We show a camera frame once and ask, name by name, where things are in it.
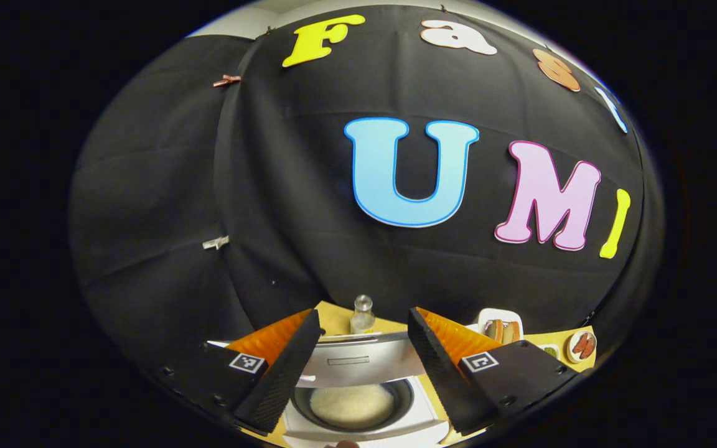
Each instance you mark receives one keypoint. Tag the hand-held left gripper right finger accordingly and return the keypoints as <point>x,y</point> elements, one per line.
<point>439,367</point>

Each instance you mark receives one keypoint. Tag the toasted bread slice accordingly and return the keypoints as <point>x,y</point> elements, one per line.
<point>511,332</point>
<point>495,331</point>

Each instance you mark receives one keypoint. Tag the pink cloth clip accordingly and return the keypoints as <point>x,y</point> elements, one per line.
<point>226,81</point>

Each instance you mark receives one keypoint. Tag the white divided grain dish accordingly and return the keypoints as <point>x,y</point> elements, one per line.
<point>550,351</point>

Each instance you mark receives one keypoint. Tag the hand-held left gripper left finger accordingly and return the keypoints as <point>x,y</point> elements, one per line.
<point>281,373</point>

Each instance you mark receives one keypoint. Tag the white cloth clip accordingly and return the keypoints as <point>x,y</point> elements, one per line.
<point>216,242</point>

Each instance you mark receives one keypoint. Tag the small white round plate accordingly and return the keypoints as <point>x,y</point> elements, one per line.
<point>571,358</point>

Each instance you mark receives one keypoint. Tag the red meat slice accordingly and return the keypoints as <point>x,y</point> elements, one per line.
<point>588,347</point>
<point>578,344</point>

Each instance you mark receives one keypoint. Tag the white rice cooker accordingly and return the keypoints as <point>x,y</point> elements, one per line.
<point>358,367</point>

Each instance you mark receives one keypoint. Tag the black backdrop cloth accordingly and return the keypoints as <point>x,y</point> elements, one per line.
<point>209,174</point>

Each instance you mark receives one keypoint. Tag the small glass bottle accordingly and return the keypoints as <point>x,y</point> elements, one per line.
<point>363,317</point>

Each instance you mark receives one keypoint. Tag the white toaster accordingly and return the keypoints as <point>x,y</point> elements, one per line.
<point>501,314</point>

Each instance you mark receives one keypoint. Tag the heap of white rice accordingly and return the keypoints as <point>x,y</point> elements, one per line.
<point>352,406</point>

